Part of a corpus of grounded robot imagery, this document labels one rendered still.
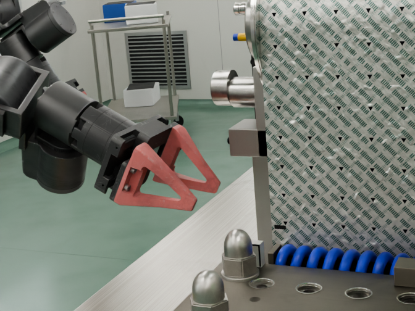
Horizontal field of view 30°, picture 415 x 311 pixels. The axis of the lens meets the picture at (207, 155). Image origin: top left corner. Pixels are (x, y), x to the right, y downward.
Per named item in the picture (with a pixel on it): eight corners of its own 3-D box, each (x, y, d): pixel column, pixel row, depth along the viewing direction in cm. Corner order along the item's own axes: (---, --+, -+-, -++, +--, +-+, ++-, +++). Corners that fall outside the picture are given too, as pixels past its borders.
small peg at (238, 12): (236, 18, 82) (238, 7, 82) (260, 16, 81) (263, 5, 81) (231, 10, 81) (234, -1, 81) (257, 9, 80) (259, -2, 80)
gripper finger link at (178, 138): (187, 229, 79) (112, 184, 81) (215, 207, 85) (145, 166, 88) (210, 174, 76) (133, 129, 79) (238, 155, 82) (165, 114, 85)
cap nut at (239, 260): (229, 265, 76) (225, 221, 74) (264, 268, 74) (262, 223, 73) (214, 280, 72) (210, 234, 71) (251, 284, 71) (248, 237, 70)
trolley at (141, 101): (112, 131, 622) (97, 2, 596) (184, 126, 621) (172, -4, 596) (98, 161, 534) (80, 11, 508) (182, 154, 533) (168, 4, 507)
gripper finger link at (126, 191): (173, 240, 76) (96, 193, 79) (202, 216, 82) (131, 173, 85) (197, 183, 73) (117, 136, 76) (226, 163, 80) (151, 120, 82)
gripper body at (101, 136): (107, 198, 78) (49, 162, 80) (154, 170, 87) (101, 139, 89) (127, 144, 76) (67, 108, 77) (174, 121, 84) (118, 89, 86)
